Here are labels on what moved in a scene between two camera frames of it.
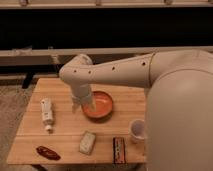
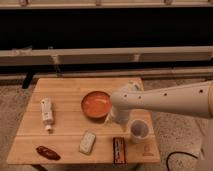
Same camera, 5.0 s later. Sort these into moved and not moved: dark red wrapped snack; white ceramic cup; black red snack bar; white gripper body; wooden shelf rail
Moved: white gripper body
Not moved: dark red wrapped snack; wooden shelf rail; white ceramic cup; black red snack bar
